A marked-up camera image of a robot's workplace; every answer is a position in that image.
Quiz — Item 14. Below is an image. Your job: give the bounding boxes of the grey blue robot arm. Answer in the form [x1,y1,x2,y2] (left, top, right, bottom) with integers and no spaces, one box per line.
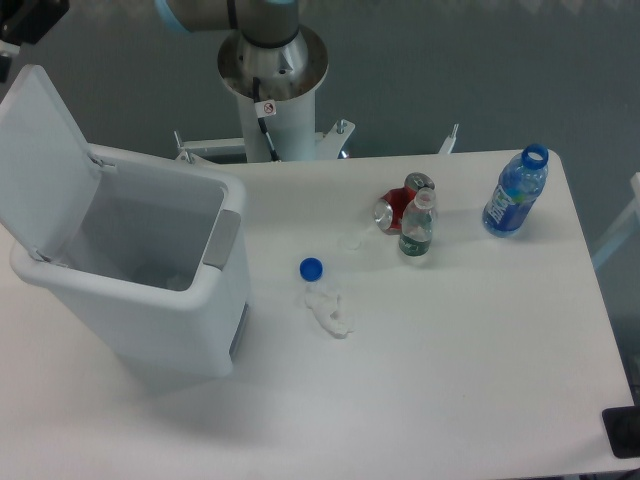
[1,1,299,82]

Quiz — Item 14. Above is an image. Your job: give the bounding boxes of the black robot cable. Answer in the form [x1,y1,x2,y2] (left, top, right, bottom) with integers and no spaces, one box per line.
[251,75,281,163]

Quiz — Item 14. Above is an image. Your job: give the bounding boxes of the black device at edge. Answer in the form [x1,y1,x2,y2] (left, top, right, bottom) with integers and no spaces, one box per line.
[602,406,639,459]

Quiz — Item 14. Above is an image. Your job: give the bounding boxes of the clear green label bottle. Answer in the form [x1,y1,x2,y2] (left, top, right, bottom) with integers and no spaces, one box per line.
[398,187,437,257]

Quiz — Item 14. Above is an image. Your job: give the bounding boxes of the white frame at right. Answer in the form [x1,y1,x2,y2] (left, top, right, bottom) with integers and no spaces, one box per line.
[591,172,639,271]

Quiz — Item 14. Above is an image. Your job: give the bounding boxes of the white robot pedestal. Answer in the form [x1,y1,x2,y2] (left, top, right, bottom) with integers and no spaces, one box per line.
[174,26,355,164]

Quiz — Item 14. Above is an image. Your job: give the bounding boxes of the crumpled white tissue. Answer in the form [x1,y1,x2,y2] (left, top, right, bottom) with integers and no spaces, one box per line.
[304,282,355,339]

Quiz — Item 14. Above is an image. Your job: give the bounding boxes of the blue plastic bottle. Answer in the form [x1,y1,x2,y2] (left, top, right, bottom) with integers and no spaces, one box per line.
[482,143,549,238]

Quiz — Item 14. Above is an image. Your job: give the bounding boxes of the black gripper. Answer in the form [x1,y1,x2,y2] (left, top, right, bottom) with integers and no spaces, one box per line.
[0,0,70,83]

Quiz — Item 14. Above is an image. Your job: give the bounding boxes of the white trash can lid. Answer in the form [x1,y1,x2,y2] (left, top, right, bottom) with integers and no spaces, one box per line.
[1,65,116,262]

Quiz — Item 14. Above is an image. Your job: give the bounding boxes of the crushed red soda can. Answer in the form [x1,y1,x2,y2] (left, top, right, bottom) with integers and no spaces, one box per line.
[372,172,435,234]

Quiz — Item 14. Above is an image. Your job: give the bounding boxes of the white trash can body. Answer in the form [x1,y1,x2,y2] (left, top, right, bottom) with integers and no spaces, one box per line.
[10,146,251,377]

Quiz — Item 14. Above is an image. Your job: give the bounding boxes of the blue bottle cap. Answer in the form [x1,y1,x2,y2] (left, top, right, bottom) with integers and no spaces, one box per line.
[299,257,324,282]

